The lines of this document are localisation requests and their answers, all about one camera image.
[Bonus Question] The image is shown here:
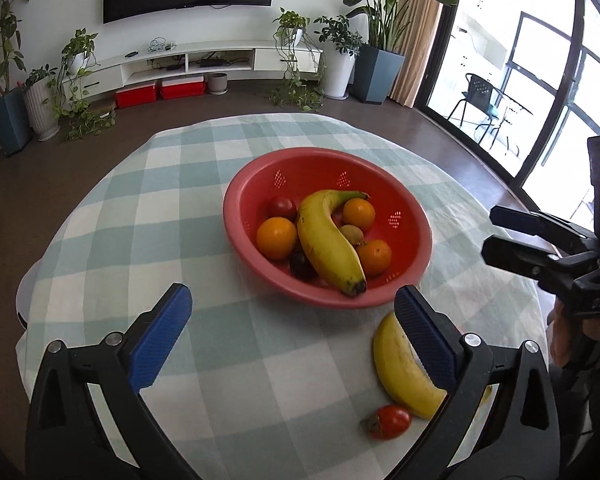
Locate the small orange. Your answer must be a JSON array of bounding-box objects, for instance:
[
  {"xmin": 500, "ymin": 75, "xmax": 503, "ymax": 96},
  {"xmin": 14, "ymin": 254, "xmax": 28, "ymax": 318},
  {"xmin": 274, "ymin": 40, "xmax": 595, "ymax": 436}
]
[
  {"xmin": 342, "ymin": 198, "xmax": 376, "ymax": 232},
  {"xmin": 256, "ymin": 217, "xmax": 297, "ymax": 260},
  {"xmin": 356, "ymin": 240, "xmax": 392, "ymax": 276}
]

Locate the red plastic colander bowl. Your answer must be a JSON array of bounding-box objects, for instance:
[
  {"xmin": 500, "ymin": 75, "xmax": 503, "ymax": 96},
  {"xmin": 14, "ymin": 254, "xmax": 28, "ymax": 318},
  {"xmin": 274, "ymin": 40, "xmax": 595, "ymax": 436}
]
[{"xmin": 223, "ymin": 148, "xmax": 432, "ymax": 309}]

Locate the left tree plant blue pot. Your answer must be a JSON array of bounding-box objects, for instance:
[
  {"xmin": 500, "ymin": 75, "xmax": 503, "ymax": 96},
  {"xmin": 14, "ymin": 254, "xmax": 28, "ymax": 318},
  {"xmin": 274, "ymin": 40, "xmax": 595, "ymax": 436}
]
[{"xmin": 0, "ymin": 0, "xmax": 30, "ymax": 156}]

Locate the red cherry tomato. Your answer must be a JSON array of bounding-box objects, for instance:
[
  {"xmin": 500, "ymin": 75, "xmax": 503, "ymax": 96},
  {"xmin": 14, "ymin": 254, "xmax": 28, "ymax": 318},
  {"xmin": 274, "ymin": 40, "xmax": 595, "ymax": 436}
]
[{"xmin": 266, "ymin": 196, "xmax": 297, "ymax": 222}]

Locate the bushy plant white tall pot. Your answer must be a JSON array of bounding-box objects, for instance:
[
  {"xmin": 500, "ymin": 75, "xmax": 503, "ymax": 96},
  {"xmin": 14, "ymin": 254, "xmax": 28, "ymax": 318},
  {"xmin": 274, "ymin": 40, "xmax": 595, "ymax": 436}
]
[{"xmin": 314, "ymin": 15, "xmax": 362, "ymax": 101}]

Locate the red storage box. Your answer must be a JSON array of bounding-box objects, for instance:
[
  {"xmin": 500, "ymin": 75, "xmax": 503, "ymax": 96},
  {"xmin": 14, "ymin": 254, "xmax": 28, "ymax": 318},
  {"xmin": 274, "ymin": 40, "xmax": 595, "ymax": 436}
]
[
  {"xmin": 114, "ymin": 82, "xmax": 158, "ymax": 108},
  {"xmin": 160, "ymin": 76, "xmax": 206, "ymax": 101}
]

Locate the black balcony chair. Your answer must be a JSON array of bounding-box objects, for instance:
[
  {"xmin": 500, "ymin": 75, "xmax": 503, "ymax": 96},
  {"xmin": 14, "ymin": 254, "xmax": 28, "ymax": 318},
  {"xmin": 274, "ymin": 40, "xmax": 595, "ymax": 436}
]
[{"xmin": 446, "ymin": 71, "xmax": 536, "ymax": 151}]

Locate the right red storage box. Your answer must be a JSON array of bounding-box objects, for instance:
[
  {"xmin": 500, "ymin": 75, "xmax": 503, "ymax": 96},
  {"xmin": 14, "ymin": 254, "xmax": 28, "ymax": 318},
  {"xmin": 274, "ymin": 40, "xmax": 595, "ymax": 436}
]
[{"xmin": 160, "ymin": 76, "xmax": 206, "ymax": 101}]

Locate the beige curtain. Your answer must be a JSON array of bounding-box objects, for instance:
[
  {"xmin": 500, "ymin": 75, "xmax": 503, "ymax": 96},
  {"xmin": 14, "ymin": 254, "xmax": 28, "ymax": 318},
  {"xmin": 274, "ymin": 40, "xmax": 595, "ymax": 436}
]
[{"xmin": 390, "ymin": 0, "xmax": 443, "ymax": 107}]

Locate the small orange bottom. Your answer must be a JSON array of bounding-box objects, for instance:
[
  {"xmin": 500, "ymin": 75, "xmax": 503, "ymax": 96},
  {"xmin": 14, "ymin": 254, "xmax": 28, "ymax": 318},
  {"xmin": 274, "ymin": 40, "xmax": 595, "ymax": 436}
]
[{"xmin": 356, "ymin": 240, "xmax": 392, "ymax": 276}]

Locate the brown longan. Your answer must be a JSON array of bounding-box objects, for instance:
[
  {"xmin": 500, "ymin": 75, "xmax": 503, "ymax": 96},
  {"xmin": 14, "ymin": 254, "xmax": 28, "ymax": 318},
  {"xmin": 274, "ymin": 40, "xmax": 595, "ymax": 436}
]
[{"xmin": 339, "ymin": 224, "xmax": 365, "ymax": 247}]

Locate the left red storage box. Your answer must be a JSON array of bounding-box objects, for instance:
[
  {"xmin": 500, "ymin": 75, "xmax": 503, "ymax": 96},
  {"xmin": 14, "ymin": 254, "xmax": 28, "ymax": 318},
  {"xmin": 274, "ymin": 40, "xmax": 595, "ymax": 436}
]
[{"xmin": 114, "ymin": 82, "xmax": 158, "ymax": 108}]

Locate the tall plant blue square pot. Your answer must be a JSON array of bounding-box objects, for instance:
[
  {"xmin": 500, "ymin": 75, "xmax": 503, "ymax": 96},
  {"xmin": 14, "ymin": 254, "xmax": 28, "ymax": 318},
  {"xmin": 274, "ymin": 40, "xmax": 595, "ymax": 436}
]
[{"xmin": 342, "ymin": 0, "xmax": 457, "ymax": 104}]

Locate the small yellow banana green stem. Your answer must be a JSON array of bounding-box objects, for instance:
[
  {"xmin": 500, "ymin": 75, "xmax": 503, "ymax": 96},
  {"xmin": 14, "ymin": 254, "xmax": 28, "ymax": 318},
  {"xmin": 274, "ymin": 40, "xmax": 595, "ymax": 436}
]
[{"xmin": 297, "ymin": 190, "xmax": 368, "ymax": 297}]

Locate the white tv console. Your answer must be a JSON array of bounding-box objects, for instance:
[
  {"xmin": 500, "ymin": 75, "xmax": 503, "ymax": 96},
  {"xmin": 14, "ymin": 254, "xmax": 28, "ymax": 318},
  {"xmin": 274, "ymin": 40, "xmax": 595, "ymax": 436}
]
[{"xmin": 61, "ymin": 41, "xmax": 324, "ymax": 101}]

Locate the trailing vine plant on console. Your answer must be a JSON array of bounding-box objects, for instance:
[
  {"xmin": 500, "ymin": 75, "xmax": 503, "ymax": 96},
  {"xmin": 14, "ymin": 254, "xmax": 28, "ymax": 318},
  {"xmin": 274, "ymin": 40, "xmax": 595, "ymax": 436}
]
[{"xmin": 268, "ymin": 8, "xmax": 324, "ymax": 113}]

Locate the person's right hand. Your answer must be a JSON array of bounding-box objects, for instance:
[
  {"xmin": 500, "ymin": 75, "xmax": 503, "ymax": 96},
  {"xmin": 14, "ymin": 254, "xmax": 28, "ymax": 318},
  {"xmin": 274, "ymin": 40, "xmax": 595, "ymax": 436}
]
[{"xmin": 547, "ymin": 298, "xmax": 600, "ymax": 367}]

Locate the plant in ribbed white pot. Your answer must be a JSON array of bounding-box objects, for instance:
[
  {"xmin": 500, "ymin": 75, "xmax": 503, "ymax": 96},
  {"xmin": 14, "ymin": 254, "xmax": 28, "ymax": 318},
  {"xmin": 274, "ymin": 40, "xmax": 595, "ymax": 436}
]
[{"xmin": 23, "ymin": 64, "xmax": 59, "ymax": 142}]

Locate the small grey pot on floor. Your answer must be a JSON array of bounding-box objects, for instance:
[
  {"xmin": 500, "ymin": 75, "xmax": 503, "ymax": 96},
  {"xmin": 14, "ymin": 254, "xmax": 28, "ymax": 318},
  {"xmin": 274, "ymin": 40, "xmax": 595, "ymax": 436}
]
[{"xmin": 207, "ymin": 73, "xmax": 228, "ymax": 96}]

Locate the pothos plant on console left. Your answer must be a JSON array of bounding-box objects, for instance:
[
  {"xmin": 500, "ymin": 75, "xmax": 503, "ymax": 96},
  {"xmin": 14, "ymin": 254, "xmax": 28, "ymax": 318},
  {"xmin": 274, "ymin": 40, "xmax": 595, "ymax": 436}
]
[{"xmin": 47, "ymin": 28, "xmax": 116, "ymax": 142}]

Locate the dark cherry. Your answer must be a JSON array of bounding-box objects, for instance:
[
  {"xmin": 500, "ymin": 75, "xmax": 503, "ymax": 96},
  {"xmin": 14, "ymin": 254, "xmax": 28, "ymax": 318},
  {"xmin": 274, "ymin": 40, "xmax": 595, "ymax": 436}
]
[{"xmin": 289, "ymin": 250, "xmax": 318, "ymax": 282}]

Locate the large yellow banana brown stem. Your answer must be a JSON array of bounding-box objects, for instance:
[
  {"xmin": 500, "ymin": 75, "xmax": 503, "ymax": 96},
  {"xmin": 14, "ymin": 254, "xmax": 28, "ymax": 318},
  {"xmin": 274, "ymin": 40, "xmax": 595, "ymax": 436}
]
[{"xmin": 373, "ymin": 312, "xmax": 446, "ymax": 420}]

